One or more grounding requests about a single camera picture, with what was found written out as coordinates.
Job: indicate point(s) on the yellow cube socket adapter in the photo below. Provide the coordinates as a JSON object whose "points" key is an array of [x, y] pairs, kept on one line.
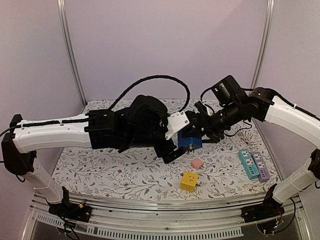
{"points": [[189, 181]]}

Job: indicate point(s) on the pink plug adapter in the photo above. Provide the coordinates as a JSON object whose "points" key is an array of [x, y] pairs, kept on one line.
{"points": [[197, 163]]}

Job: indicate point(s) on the purple power strip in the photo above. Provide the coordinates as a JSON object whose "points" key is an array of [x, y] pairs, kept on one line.
{"points": [[264, 174]]}

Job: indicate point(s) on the floral table mat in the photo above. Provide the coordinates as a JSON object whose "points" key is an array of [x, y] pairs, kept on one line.
{"points": [[138, 174]]}

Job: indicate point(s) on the aluminium front rail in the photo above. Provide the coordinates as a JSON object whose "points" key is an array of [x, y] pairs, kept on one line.
{"points": [[204, 219]]}

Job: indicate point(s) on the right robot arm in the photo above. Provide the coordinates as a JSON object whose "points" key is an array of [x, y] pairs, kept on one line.
{"points": [[266, 105]]}

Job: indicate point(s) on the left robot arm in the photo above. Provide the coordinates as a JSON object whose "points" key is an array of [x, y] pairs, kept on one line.
{"points": [[145, 123]]}

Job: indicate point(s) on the teal power strip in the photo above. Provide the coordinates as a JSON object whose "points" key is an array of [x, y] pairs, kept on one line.
{"points": [[248, 164]]}

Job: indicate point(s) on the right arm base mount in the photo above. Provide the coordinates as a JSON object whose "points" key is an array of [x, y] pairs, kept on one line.
{"points": [[261, 211]]}

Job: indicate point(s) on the aluminium frame post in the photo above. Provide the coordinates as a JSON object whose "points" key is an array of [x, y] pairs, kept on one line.
{"points": [[266, 30], [62, 11]]}

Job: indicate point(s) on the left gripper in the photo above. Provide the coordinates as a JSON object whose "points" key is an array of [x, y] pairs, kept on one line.
{"points": [[164, 152]]}

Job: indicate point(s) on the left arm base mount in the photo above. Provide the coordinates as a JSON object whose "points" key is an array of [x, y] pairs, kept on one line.
{"points": [[74, 211]]}

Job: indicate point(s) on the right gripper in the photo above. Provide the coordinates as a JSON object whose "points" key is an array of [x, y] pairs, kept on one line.
{"points": [[207, 122]]}

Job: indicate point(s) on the left aluminium frame post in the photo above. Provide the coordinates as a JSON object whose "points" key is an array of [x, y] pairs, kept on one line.
{"points": [[62, 11]]}

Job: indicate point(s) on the blue cube socket adapter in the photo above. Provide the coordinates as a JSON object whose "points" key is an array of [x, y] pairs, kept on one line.
{"points": [[189, 139]]}

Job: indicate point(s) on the right aluminium frame post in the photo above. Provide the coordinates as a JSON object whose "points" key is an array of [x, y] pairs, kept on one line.
{"points": [[266, 30]]}

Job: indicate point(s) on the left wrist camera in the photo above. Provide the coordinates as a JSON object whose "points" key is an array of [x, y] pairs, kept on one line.
{"points": [[176, 122]]}

